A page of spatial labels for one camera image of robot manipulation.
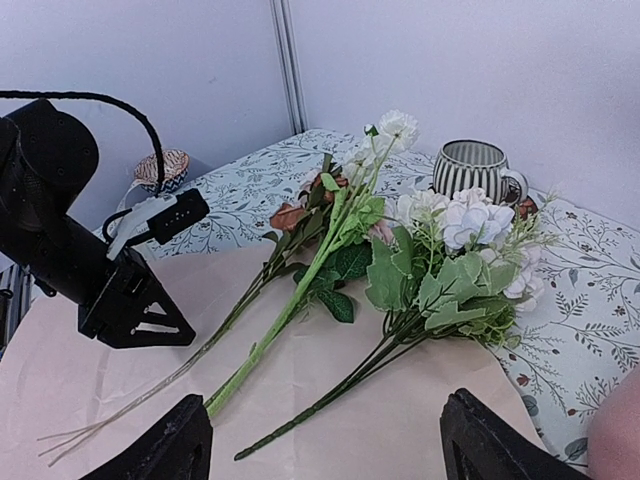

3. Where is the dark red small object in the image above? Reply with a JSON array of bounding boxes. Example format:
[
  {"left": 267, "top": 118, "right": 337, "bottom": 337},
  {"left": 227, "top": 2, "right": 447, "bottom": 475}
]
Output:
[{"left": 513, "top": 196, "right": 539, "bottom": 220}]

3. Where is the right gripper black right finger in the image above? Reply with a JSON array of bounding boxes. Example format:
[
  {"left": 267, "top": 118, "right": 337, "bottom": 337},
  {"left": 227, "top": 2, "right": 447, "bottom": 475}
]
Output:
[{"left": 440, "top": 388, "right": 587, "bottom": 480}]

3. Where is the tall pink vase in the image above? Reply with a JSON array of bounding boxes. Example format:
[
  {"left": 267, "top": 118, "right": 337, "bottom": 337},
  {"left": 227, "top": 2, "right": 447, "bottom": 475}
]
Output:
[{"left": 588, "top": 366, "right": 639, "bottom": 480}]

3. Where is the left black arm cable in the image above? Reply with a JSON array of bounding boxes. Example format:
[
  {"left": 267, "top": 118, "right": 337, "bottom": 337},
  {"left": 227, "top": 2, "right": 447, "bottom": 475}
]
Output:
[{"left": 0, "top": 89, "right": 166, "bottom": 196}]

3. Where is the striped grey ceramic cup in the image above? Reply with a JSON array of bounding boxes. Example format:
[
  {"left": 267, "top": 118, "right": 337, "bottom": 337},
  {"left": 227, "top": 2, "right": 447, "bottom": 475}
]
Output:
[{"left": 432, "top": 139, "right": 529, "bottom": 206}]

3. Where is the white ranunculus flower stem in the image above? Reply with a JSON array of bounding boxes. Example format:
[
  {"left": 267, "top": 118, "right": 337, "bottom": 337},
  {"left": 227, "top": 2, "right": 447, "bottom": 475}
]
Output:
[{"left": 204, "top": 109, "right": 419, "bottom": 418}]

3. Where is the cream printed ribbon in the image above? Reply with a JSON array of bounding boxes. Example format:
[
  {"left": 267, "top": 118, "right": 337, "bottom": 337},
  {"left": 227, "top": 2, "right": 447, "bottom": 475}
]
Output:
[{"left": 116, "top": 180, "right": 156, "bottom": 212}]

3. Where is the pink patterned ball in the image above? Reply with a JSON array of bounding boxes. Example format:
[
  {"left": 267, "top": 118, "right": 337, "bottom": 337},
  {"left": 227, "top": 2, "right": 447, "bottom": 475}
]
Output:
[{"left": 133, "top": 149, "right": 191, "bottom": 197}]

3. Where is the floral patterned table mat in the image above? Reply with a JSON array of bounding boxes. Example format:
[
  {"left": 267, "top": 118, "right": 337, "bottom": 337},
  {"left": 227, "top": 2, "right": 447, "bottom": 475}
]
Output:
[{"left": 153, "top": 129, "right": 639, "bottom": 471}]

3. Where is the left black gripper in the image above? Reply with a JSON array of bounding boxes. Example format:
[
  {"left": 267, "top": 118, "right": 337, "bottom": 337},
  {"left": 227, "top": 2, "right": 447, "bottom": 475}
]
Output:
[{"left": 1, "top": 99, "right": 196, "bottom": 349}]

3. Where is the rust brown rose stem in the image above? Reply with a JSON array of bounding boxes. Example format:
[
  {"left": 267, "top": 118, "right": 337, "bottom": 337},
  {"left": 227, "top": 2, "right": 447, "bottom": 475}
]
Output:
[{"left": 48, "top": 166, "right": 349, "bottom": 465}]

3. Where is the left aluminium frame post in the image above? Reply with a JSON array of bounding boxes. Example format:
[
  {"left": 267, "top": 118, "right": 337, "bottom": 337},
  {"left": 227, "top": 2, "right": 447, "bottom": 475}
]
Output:
[{"left": 269, "top": 0, "right": 308, "bottom": 135}]

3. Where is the pink wrapping paper sheet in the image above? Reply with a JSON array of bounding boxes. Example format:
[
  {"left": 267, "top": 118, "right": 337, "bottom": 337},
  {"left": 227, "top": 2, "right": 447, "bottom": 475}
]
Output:
[{"left": 0, "top": 239, "right": 556, "bottom": 480}]

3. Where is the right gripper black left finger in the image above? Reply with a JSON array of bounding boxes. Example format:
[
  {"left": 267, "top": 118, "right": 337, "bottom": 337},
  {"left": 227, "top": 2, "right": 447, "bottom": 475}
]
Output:
[{"left": 83, "top": 394, "right": 213, "bottom": 480}]

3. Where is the white blue hydrangea stem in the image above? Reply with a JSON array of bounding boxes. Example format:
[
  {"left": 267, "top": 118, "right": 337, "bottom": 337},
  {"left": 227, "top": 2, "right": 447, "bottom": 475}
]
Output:
[{"left": 234, "top": 187, "right": 557, "bottom": 461}]

